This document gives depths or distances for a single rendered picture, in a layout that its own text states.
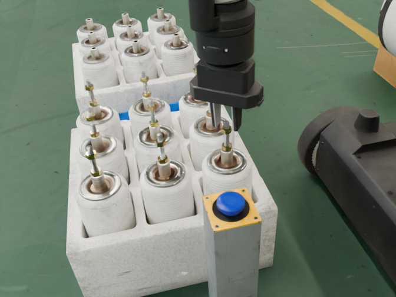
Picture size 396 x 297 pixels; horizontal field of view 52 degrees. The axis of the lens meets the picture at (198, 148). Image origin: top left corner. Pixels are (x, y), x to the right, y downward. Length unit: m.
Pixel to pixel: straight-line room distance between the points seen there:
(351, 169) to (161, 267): 0.43
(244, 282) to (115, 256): 0.24
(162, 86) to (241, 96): 0.58
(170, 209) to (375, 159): 0.43
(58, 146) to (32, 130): 0.15
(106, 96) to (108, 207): 0.52
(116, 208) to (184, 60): 0.59
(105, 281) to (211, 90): 0.42
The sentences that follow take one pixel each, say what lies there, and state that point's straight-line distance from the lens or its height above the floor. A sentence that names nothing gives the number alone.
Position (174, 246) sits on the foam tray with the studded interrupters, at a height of 0.14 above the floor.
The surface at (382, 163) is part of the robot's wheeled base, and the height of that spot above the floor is 0.19.
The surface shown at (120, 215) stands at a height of 0.21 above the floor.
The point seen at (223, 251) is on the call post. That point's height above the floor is 0.27.
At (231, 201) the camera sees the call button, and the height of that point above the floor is 0.33.
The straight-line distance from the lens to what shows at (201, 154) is 0.84.
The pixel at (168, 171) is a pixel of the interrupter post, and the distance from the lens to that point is 0.73.
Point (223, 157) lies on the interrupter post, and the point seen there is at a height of 0.27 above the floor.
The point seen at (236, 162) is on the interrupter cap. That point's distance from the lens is 0.75.
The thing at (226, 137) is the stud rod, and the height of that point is 0.31.
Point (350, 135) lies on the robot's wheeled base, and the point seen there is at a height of 0.21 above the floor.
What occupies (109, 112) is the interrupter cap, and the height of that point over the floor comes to 0.25.
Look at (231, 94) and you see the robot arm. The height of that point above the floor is 0.42.
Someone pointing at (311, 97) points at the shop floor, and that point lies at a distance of 1.44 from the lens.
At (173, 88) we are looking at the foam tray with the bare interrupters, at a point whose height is 0.15.
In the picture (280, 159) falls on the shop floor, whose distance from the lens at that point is 1.16.
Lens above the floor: 0.74
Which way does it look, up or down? 38 degrees down
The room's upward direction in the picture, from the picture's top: 4 degrees counter-clockwise
